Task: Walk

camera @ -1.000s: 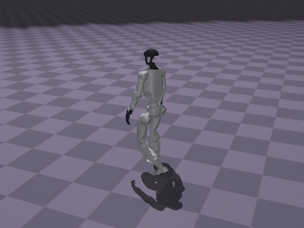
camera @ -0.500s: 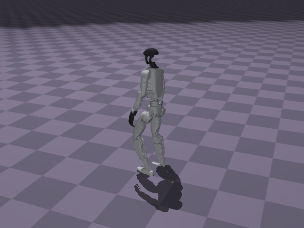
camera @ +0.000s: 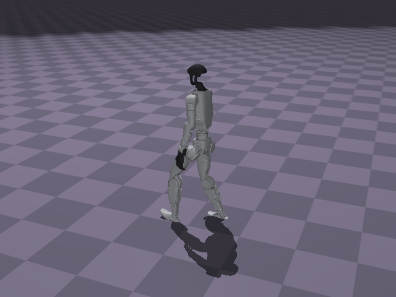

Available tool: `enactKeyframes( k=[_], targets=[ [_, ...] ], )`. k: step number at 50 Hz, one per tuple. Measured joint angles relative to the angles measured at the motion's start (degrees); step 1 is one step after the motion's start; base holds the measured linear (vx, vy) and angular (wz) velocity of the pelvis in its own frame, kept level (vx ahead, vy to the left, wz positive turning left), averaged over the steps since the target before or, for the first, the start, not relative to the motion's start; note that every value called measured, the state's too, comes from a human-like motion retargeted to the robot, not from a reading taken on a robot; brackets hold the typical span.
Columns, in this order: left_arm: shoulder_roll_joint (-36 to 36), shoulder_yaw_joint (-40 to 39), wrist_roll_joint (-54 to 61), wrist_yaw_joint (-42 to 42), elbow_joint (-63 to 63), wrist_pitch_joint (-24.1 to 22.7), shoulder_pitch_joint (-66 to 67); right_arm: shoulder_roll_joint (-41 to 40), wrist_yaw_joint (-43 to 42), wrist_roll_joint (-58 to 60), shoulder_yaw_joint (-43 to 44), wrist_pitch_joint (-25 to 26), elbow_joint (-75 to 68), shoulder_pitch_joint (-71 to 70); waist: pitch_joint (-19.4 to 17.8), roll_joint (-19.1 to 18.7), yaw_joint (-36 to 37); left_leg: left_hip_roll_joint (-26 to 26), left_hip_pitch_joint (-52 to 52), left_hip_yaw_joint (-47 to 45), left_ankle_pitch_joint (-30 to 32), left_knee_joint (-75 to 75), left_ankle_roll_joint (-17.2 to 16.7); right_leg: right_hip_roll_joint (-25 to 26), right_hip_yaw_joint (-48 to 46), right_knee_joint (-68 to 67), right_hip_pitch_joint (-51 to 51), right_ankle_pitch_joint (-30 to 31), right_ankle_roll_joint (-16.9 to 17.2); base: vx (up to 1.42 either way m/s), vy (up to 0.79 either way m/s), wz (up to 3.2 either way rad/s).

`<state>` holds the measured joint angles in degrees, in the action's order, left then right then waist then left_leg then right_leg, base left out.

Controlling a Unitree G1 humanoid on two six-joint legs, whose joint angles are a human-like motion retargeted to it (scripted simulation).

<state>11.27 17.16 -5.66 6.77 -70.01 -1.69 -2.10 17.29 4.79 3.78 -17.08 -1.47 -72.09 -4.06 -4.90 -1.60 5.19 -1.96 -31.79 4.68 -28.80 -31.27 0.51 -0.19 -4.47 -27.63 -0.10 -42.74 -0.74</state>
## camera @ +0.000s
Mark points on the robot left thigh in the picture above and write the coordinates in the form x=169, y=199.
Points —
x=191, y=154

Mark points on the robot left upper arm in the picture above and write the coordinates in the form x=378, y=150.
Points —
x=191, y=102

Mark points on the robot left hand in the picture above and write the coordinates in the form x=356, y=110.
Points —
x=180, y=159

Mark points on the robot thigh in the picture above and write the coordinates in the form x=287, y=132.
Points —
x=203, y=164
x=191, y=154

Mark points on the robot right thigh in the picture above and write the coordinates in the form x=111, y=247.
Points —
x=203, y=164

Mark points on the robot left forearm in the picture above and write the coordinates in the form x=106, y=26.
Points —
x=186, y=137

